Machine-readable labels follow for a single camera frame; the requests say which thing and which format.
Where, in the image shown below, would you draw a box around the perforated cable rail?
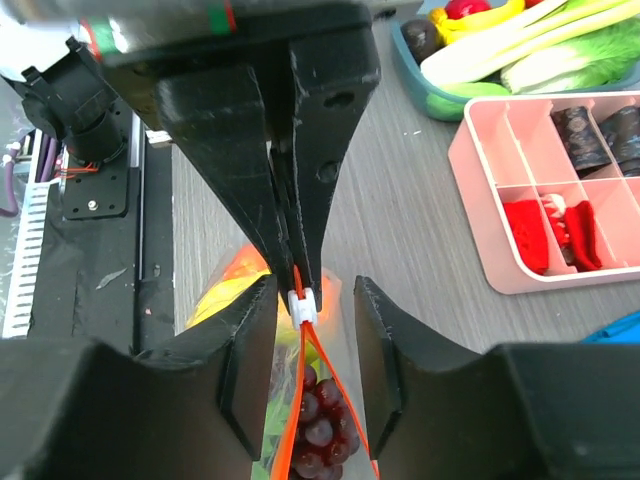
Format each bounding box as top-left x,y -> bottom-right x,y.
1,130 -> 56,338

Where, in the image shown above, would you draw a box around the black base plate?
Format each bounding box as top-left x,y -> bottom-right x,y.
27,102 -> 174,354

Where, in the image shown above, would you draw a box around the blue folded cloth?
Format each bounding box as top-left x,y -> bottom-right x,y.
583,311 -> 640,344

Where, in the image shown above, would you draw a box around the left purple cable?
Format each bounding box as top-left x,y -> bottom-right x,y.
0,132 -> 61,219

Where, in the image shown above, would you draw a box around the green celery stalks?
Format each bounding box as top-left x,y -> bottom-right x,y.
420,0 -> 639,88

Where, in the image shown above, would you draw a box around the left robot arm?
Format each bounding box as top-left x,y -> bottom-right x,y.
1,1 -> 380,297

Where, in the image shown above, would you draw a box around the clear zip top bag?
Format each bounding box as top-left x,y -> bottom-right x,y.
184,242 -> 381,480

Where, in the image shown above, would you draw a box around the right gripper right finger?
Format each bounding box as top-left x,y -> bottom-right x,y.
354,276 -> 639,479

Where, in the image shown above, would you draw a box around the dark brown avocado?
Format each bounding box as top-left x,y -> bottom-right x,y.
401,18 -> 443,64

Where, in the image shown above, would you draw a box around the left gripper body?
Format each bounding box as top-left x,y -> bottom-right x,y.
94,0 -> 381,146

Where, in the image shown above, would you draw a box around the small orange fruit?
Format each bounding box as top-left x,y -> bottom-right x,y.
222,244 -> 270,281

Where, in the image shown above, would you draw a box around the purple grape bunch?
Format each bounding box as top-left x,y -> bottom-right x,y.
288,365 -> 360,480

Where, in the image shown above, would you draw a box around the yellow banana bunch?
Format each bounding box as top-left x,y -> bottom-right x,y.
428,0 -> 526,45

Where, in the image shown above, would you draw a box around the pink divided tray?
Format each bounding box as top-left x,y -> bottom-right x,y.
449,91 -> 639,294

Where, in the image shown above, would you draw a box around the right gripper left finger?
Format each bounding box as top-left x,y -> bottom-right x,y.
1,275 -> 278,479

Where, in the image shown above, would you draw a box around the teal food bowl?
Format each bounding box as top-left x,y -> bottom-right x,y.
391,1 -> 639,122

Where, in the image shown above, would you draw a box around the green lettuce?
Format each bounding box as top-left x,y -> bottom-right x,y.
416,16 -> 639,122

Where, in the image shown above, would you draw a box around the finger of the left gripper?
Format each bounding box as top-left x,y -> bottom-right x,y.
155,65 -> 294,297
287,37 -> 381,304

